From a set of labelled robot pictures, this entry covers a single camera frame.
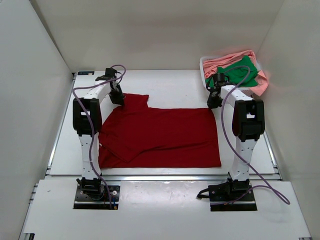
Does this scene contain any red t shirt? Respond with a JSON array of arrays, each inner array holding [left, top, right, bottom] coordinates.
[[98, 93, 222, 169]]

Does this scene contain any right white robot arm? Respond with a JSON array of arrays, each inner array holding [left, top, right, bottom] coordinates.
[[196, 73, 265, 204]]

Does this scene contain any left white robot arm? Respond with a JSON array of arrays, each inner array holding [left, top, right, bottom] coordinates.
[[71, 64, 127, 203]]

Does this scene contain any white plastic basket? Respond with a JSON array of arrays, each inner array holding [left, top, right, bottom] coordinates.
[[199, 55, 263, 97]]

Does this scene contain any pink t shirt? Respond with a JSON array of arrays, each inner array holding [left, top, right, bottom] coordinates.
[[202, 49, 270, 97]]

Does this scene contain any green t shirt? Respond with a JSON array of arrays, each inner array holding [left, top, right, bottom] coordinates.
[[203, 55, 258, 88]]

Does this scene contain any black table corner label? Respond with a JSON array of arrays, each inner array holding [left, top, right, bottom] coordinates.
[[77, 71, 95, 76]]

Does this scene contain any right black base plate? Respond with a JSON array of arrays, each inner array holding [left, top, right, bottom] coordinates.
[[208, 184, 258, 212]]

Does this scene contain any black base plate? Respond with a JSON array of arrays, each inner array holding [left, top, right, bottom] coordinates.
[[208, 184, 258, 212], [73, 184, 121, 211]]

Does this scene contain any aluminium frame rail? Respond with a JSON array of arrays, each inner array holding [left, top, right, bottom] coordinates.
[[45, 174, 281, 182]]

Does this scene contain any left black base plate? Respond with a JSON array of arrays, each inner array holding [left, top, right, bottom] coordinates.
[[73, 184, 121, 211]]

